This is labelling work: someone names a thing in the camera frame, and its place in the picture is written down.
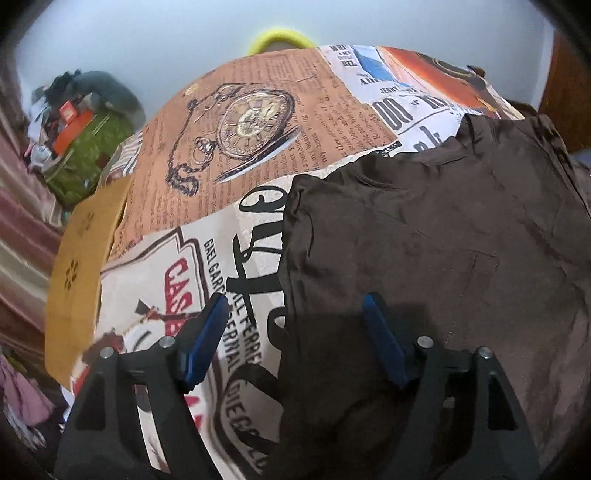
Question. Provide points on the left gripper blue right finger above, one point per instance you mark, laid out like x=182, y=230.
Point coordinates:
x=465, y=421

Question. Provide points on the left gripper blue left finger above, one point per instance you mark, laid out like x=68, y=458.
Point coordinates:
x=103, y=439

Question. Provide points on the dark brown t-shirt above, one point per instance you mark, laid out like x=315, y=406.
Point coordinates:
x=483, y=240

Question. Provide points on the pink cloth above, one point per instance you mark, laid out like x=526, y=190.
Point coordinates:
x=25, y=398

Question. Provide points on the striped red beige curtain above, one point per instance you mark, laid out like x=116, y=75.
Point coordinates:
x=30, y=230

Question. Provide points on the green patterned storage bag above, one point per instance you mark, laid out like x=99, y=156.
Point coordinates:
x=75, y=174

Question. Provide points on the newspaper print bed sheet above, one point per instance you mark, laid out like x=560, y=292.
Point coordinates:
x=200, y=211

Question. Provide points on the orange box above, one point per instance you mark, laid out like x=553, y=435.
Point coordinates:
x=71, y=131

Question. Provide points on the pile of papers and clutter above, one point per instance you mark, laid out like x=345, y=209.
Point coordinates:
x=46, y=120

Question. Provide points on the small red box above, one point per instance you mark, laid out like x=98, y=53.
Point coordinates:
x=68, y=112

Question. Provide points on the brown wooden door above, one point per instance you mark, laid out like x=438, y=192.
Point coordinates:
x=566, y=98

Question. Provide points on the yellow foam arch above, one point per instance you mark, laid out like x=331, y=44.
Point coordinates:
x=282, y=36

